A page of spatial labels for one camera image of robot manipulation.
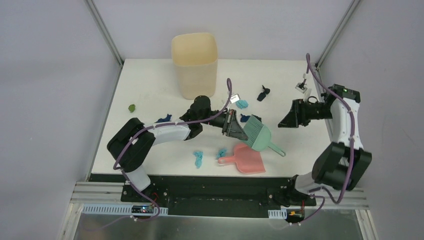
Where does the black twisted paper scrap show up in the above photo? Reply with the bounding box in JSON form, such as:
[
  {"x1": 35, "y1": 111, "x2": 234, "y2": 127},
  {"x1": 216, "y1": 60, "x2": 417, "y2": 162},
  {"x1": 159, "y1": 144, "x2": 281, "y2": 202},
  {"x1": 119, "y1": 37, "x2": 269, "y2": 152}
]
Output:
[{"x1": 256, "y1": 85, "x2": 271, "y2": 102}]

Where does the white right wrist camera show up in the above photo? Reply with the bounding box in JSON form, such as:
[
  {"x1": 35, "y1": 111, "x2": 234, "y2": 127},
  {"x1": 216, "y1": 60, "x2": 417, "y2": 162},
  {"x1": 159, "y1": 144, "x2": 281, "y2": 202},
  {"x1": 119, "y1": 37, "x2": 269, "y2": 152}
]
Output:
[{"x1": 295, "y1": 79, "x2": 312, "y2": 101}]

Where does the aluminium frame rail left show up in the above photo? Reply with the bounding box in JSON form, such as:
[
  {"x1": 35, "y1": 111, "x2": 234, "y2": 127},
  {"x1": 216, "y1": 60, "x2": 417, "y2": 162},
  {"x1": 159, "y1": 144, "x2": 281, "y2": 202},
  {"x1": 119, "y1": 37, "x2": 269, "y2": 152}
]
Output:
[{"x1": 84, "y1": 0, "x2": 125, "y2": 69}]

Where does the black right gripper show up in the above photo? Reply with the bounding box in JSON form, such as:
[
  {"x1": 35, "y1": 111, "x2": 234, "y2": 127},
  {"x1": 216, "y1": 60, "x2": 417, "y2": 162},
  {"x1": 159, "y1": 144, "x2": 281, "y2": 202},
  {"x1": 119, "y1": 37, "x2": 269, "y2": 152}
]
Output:
[{"x1": 278, "y1": 99, "x2": 333, "y2": 129}]

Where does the aluminium frame rail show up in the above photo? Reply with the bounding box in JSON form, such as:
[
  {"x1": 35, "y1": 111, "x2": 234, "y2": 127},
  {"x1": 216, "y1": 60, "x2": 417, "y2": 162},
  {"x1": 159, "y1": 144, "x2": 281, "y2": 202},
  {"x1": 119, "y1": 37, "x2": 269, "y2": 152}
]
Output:
[
  {"x1": 84, "y1": 0, "x2": 125, "y2": 69},
  {"x1": 315, "y1": 0, "x2": 362, "y2": 70}
]

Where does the left controller circuit board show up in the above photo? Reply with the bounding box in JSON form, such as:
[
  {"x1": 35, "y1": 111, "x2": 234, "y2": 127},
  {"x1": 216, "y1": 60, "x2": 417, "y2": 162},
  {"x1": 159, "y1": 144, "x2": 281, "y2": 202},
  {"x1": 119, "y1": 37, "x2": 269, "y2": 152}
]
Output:
[{"x1": 131, "y1": 205, "x2": 154, "y2": 215}]

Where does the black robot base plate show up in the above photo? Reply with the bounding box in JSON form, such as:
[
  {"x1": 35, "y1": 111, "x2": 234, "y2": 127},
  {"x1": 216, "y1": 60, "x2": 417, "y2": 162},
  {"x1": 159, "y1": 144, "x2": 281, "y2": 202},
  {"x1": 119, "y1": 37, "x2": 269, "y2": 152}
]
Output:
[{"x1": 91, "y1": 174, "x2": 352, "y2": 220}]

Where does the light blue small paper scrap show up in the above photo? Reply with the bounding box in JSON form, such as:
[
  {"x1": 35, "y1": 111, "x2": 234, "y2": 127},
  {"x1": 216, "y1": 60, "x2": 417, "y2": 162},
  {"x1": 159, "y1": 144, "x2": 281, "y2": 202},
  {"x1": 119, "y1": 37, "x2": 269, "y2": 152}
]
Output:
[{"x1": 216, "y1": 148, "x2": 228, "y2": 160}]

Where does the dark blue scrap near left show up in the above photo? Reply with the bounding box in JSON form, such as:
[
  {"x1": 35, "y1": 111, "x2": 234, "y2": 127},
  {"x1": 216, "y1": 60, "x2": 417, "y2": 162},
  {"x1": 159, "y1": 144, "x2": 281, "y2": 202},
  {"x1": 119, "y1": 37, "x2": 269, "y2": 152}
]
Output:
[{"x1": 155, "y1": 114, "x2": 172, "y2": 123}]

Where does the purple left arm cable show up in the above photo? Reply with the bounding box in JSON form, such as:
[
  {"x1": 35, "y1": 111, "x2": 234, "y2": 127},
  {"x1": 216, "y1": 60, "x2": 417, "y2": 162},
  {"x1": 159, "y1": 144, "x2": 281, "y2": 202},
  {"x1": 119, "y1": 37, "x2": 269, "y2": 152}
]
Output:
[{"x1": 113, "y1": 78, "x2": 233, "y2": 223}]

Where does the pink plastic dustpan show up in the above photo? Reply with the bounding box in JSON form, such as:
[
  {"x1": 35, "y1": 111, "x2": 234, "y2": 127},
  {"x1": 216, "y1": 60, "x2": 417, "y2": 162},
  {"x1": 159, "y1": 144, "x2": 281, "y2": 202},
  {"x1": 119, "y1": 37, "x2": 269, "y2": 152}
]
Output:
[{"x1": 217, "y1": 143, "x2": 266, "y2": 175}]

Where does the light blue long paper scrap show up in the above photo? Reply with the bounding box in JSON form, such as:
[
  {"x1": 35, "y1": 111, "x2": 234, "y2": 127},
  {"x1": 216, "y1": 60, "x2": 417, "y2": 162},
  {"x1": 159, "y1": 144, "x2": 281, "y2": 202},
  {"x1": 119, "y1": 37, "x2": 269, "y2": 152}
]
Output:
[{"x1": 193, "y1": 151, "x2": 204, "y2": 169}]

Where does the right controller circuit board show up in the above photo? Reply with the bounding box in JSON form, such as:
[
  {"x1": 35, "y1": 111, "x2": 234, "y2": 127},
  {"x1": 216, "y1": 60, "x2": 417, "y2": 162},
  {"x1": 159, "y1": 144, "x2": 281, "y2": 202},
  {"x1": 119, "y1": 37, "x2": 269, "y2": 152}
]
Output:
[{"x1": 285, "y1": 211, "x2": 305, "y2": 224}]

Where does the aluminium frame rail right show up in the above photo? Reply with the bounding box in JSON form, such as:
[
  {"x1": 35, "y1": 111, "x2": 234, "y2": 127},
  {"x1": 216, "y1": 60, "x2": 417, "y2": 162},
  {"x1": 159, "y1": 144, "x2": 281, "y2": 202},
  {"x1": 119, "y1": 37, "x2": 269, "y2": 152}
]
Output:
[{"x1": 315, "y1": 0, "x2": 362, "y2": 70}]

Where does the dark blue paper scrap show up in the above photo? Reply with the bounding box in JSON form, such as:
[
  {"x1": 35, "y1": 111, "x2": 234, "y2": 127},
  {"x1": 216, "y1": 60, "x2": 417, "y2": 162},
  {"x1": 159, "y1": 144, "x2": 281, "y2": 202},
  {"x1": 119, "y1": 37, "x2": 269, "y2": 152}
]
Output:
[{"x1": 240, "y1": 114, "x2": 251, "y2": 123}]

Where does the beige plastic waste bin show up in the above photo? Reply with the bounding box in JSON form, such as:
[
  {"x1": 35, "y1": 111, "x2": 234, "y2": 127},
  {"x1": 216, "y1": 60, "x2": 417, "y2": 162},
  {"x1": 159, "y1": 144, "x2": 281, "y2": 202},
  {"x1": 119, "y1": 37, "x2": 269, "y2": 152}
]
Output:
[{"x1": 171, "y1": 32, "x2": 218, "y2": 100}]

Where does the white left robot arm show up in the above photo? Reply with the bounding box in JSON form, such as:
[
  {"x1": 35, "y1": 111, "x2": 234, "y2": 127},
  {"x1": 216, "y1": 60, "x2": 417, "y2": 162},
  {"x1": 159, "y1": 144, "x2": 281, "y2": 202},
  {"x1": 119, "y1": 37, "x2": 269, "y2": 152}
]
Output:
[{"x1": 106, "y1": 95, "x2": 248, "y2": 203}]

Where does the black flat paper scrap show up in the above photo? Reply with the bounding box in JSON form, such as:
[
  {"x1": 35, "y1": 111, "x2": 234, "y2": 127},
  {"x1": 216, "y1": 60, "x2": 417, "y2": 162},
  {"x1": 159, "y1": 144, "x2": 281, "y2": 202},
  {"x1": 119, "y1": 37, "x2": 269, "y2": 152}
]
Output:
[{"x1": 252, "y1": 114, "x2": 262, "y2": 122}]

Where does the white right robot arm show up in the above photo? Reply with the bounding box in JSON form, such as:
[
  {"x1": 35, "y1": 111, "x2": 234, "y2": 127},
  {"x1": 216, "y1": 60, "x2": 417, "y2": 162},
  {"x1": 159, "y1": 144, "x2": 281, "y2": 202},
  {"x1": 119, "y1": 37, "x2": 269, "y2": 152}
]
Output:
[{"x1": 278, "y1": 84, "x2": 372, "y2": 205}]

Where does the mint green hand brush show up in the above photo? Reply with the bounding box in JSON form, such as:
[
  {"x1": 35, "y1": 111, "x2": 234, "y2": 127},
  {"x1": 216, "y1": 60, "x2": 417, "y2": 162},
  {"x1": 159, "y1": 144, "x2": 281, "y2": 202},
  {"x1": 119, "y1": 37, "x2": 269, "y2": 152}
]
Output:
[{"x1": 241, "y1": 115, "x2": 286, "y2": 157}]

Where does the light blue paper scrap upper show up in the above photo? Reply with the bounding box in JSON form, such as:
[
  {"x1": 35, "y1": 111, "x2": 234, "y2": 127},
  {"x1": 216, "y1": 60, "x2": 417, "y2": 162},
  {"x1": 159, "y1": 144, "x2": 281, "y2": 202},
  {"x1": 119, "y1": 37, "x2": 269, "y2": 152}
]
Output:
[{"x1": 235, "y1": 99, "x2": 249, "y2": 109}]

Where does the green paper scrap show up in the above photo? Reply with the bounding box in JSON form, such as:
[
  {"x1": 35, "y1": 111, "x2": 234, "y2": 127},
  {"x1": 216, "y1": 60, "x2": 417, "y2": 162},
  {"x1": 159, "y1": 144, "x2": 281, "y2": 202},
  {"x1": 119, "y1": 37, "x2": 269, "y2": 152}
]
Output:
[{"x1": 128, "y1": 104, "x2": 136, "y2": 113}]

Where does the controller circuit board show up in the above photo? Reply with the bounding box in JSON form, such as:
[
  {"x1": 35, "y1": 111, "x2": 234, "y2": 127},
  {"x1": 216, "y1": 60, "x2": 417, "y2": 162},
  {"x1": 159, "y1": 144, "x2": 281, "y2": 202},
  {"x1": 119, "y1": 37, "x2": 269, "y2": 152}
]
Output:
[
  {"x1": 285, "y1": 211, "x2": 305, "y2": 224},
  {"x1": 131, "y1": 205, "x2": 154, "y2": 215}
]

